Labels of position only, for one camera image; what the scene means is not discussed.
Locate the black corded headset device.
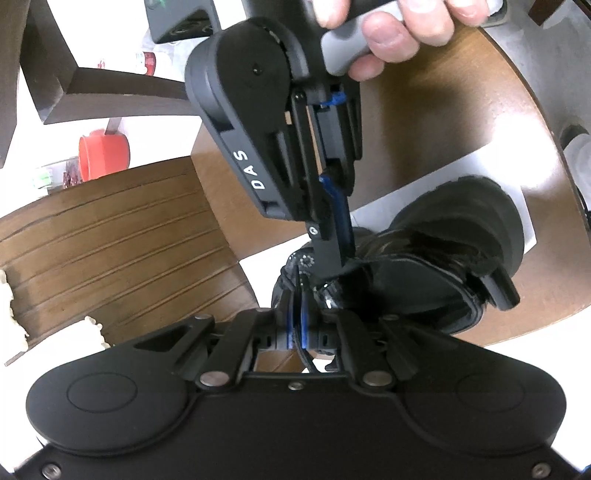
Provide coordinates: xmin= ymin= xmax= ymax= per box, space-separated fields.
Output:
xmin=270 ymin=175 xmax=527 ymax=356

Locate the red cup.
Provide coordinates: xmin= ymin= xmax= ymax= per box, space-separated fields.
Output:
xmin=78 ymin=130 xmax=131 ymax=182

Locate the person's right hand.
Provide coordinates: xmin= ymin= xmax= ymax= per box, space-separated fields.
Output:
xmin=314 ymin=0 xmax=490 ymax=81

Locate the dark brown slatted board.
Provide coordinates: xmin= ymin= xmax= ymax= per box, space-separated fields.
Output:
xmin=0 ymin=157 xmax=259 ymax=365

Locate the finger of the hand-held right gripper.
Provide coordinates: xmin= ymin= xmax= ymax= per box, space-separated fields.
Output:
xmin=291 ymin=88 xmax=346 ymax=282
xmin=318 ymin=90 xmax=365 ymax=268

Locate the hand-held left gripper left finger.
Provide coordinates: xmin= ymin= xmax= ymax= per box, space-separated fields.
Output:
xmin=134 ymin=288 xmax=301 ymax=391

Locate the white paper sheet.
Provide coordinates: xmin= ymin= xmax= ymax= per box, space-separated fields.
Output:
xmin=238 ymin=138 xmax=539 ymax=273

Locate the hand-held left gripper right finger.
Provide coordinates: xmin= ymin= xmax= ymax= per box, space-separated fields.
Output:
xmin=300 ymin=288 xmax=444 ymax=393

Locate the dark wooden chair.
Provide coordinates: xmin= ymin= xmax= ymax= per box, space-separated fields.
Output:
xmin=0 ymin=0 xmax=197 ymax=167

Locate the jar with red lid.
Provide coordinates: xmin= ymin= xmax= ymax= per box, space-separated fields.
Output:
xmin=136 ymin=51 xmax=158 ymax=77

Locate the white fringed woven cloth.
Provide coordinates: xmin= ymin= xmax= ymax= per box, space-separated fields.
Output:
xmin=0 ymin=270 xmax=112 ymax=365

